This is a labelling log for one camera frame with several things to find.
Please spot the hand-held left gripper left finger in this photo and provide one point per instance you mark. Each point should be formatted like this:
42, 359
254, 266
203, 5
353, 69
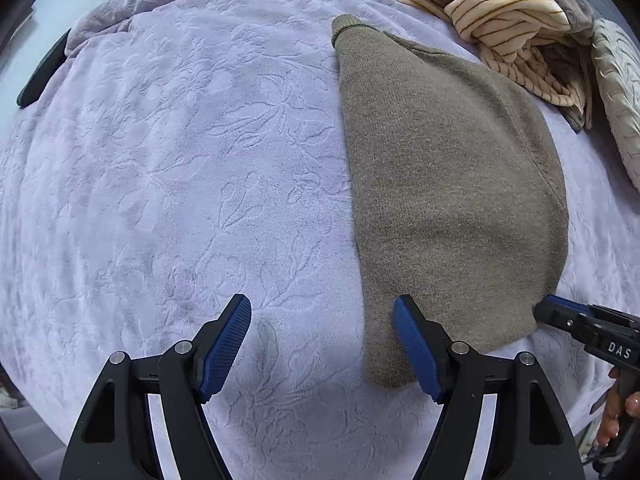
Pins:
227, 345

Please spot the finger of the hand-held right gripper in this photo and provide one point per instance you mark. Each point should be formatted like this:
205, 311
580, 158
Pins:
562, 312

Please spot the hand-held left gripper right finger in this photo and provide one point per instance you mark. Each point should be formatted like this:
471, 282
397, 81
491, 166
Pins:
415, 350

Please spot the olive knit sweater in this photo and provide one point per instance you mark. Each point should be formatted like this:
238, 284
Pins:
440, 185

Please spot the person's right hand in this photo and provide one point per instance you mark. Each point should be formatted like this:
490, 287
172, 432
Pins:
611, 412

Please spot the lavender embossed blanket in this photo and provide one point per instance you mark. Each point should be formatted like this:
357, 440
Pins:
175, 185

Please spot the cream striped garment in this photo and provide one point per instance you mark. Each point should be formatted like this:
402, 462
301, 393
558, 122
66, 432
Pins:
505, 15

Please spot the dark green object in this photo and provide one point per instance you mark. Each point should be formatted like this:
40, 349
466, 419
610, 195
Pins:
42, 72

